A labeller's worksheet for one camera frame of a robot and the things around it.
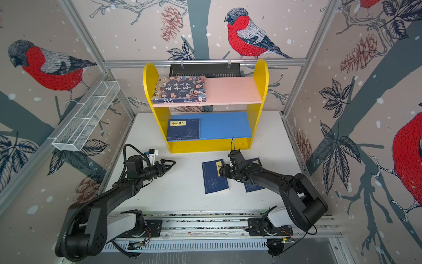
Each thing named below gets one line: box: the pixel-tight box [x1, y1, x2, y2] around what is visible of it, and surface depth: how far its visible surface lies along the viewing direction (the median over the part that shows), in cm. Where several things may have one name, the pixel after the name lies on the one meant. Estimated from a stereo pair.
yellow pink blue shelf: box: [142, 59, 270, 154], surface depth 81 cm
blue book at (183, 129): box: [167, 118, 201, 141], surface depth 92 cm
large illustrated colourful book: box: [152, 75, 207, 104], surface depth 74 cm
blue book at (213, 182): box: [201, 158, 230, 195], surface depth 90 cm
